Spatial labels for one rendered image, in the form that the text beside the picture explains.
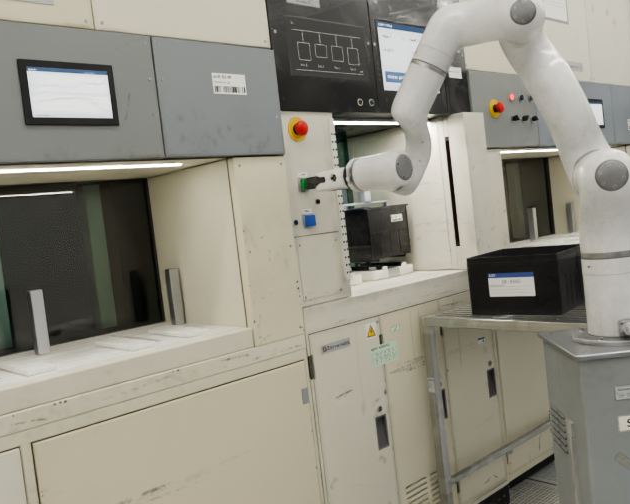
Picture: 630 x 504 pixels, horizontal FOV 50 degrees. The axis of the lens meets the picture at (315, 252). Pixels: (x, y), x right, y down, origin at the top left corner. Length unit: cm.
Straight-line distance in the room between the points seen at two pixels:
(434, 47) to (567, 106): 32
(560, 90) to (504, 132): 105
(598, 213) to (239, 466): 102
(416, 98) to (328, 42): 48
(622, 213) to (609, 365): 32
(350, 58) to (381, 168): 55
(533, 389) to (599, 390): 122
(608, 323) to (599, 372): 13
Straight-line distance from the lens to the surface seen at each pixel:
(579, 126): 163
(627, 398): 159
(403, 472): 219
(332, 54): 201
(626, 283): 162
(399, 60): 223
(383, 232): 236
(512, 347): 263
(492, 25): 159
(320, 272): 188
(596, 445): 159
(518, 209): 357
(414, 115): 162
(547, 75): 162
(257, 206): 174
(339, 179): 169
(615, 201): 156
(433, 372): 217
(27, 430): 149
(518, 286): 203
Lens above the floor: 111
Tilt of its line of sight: 3 degrees down
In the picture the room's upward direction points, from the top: 7 degrees counter-clockwise
